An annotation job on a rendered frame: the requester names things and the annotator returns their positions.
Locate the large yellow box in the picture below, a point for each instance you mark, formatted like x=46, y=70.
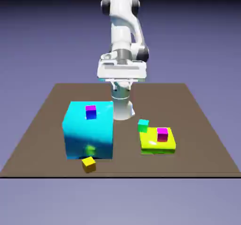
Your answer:
x=157, y=144

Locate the small magenta cube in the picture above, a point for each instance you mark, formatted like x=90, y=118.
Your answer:
x=162, y=135

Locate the small teal cube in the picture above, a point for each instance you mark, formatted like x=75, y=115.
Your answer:
x=143, y=125

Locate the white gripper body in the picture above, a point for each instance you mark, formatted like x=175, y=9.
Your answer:
x=122, y=71

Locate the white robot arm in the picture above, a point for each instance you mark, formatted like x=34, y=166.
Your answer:
x=120, y=21

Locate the large cyan box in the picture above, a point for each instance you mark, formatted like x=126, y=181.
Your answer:
x=88, y=132

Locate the small purple cube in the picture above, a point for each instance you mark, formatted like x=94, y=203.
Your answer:
x=91, y=112

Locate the small yellow cube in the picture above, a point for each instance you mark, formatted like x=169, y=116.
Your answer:
x=88, y=164

